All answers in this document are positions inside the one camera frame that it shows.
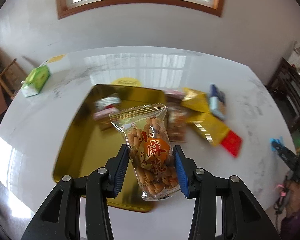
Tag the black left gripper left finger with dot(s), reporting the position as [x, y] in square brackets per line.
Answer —
[58, 216]

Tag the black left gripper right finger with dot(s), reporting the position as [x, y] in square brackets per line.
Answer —
[224, 208]

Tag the red snack packet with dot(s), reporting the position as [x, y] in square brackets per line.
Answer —
[232, 143]

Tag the gold foil snack packet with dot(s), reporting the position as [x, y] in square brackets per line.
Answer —
[208, 127]

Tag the clear twisted-snack packet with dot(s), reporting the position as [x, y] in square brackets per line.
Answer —
[150, 151]

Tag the person's hand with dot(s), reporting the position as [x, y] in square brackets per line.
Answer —
[293, 205]

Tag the dark wooden cabinet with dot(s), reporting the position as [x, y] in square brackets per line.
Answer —
[285, 85]

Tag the gold tin box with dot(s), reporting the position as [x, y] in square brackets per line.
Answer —
[89, 143]

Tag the blue white cracker packet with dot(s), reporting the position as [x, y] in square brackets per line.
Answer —
[217, 102]

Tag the silver wrapped snack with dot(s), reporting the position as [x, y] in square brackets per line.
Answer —
[106, 106]

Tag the clear fried-snack packet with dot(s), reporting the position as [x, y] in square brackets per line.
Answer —
[176, 123]

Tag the green tissue pack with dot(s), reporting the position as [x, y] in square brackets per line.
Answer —
[35, 81]

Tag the pink wrapped snack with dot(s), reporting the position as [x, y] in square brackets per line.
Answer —
[173, 95]

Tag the wooden chair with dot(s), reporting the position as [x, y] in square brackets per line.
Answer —
[12, 78]

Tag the yellow round table sticker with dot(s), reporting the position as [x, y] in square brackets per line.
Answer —
[127, 81]

